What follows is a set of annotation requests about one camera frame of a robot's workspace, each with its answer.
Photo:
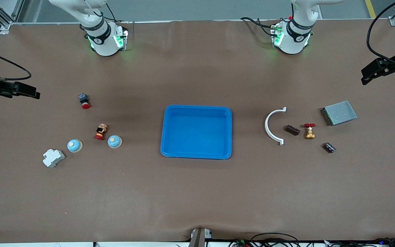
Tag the white circuit breaker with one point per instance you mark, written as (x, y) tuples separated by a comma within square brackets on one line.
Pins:
[(53, 157)]

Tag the blue plastic tray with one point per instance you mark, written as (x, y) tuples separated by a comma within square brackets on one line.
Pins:
[(197, 137)]

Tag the black capacitor with silver terminals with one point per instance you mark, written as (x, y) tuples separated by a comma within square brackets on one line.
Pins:
[(329, 147)]

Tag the grey table edge clamp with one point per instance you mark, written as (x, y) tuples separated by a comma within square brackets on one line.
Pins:
[(197, 240)]

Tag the white curved pipe clamp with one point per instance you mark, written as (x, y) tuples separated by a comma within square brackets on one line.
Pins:
[(266, 126)]

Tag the red button with yellow body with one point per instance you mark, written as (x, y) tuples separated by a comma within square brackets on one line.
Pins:
[(100, 133)]

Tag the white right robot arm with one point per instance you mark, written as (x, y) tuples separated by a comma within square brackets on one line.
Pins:
[(103, 44)]

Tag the grey metal box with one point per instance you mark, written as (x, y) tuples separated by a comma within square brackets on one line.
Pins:
[(340, 112)]

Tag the green lit base connector box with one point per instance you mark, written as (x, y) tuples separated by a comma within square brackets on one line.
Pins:
[(277, 34), (122, 39)]

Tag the light blue call bell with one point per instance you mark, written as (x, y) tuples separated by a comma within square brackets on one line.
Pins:
[(74, 145), (114, 141)]

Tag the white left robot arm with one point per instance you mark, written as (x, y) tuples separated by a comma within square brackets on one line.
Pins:
[(293, 43)]

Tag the red button with black body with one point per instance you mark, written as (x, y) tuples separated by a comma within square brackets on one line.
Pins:
[(84, 100)]

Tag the dark brown capacitor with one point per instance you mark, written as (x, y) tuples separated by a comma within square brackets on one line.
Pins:
[(291, 130)]

